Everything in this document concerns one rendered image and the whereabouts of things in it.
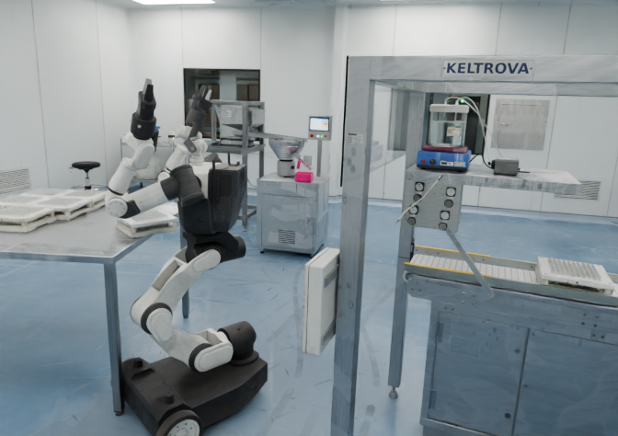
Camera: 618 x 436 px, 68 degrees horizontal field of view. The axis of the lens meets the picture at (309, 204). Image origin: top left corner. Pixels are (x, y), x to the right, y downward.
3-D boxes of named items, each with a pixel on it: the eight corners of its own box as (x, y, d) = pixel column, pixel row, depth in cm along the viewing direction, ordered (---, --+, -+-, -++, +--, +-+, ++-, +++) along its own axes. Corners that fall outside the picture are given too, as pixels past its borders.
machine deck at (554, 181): (405, 179, 183) (406, 169, 182) (419, 168, 217) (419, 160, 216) (580, 195, 161) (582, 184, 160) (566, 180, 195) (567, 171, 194)
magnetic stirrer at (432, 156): (414, 169, 184) (416, 146, 182) (422, 163, 203) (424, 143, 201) (466, 173, 177) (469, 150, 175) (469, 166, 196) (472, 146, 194)
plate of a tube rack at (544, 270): (540, 279, 176) (541, 274, 176) (536, 260, 198) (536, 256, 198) (614, 291, 167) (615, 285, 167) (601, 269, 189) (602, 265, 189)
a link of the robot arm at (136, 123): (134, 102, 162) (130, 131, 167) (162, 106, 166) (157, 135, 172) (131, 88, 171) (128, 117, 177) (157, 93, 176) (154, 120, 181)
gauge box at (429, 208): (401, 224, 187) (405, 177, 183) (406, 219, 197) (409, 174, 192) (457, 232, 179) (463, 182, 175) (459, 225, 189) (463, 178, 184)
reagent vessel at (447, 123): (424, 146, 184) (428, 98, 180) (429, 143, 198) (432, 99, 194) (463, 149, 179) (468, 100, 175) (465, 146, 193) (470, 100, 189)
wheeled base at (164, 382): (227, 354, 271) (226, 302, 264) (281, 396, 234) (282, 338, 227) (118, 396, 230) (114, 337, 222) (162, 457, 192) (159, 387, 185)
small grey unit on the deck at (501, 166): (486, 173, 180) (487, 157, 178) (486, 171, 186) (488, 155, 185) (520, 176, 175) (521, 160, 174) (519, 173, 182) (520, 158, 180)
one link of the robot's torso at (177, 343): (205, 340, 239) (146, 287, 212) (225, 356, 225) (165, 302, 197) (184, 365, 233) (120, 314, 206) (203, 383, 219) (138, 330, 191)
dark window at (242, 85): (185, 137, 761) (183, 67, 737) (185, 137, 762) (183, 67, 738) (259, 141, 731) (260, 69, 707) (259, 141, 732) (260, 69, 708)
